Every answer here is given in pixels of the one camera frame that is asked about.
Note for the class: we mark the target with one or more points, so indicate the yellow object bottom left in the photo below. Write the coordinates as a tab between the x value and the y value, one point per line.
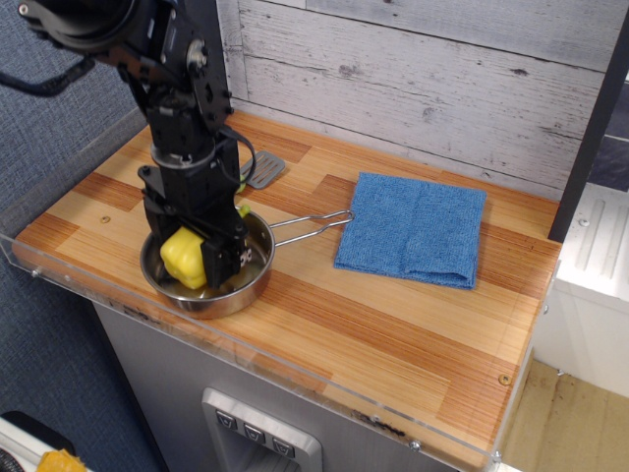
60	461

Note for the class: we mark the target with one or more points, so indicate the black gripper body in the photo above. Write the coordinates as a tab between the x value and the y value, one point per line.
200	195

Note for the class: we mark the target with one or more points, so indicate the small steel pan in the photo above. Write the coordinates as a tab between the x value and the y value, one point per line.
241	290

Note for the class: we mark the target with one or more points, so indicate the green handled grey spatula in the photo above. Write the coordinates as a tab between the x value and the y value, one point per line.
268	168

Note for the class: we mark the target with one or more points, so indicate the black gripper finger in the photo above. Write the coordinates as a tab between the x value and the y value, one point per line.
221	259
162	223

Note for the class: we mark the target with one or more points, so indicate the grey cabinet with dispenser panel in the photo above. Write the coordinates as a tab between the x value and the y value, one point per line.
210	414

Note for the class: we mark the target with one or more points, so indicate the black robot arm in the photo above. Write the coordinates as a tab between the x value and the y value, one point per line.
175	71

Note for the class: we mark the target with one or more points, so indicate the blue folded cloth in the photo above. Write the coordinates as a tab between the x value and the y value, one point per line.
414	230

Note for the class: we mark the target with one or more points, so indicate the clear acrylic table guard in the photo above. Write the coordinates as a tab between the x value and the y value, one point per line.
411	361

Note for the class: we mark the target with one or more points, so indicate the white ridged side unit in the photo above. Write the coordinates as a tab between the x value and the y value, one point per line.
583	329

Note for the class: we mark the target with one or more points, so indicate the yellow toy capsicum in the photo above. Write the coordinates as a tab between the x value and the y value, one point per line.
181	255

